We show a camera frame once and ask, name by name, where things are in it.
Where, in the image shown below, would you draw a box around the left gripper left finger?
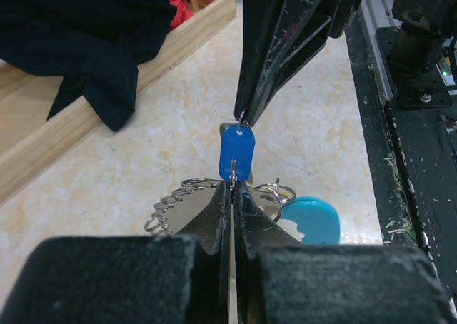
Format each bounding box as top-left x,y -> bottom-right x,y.
1,182 -> 231,323

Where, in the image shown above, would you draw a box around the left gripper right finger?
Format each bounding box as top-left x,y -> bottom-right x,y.
231,181 -> 457,324

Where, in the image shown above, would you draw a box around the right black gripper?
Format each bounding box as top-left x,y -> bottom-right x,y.
233,0 -> 362,126

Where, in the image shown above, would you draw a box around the blue key tag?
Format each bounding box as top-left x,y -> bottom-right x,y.
219,123 -> 256,183

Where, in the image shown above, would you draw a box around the yellow key tag with key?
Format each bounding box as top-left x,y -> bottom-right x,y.
272,191 -> 293,203

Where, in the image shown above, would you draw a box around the red cloth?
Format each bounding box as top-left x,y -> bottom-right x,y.
169,0 -> 194,31

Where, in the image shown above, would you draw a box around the dark navy garment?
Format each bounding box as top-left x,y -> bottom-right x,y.
1,0 -> 176,131

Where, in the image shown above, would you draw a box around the wooden clothes rack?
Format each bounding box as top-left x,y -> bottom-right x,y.
1,0 -> 236,200

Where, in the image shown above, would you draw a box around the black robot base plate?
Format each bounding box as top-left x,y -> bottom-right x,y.
345,14 -> 456,298

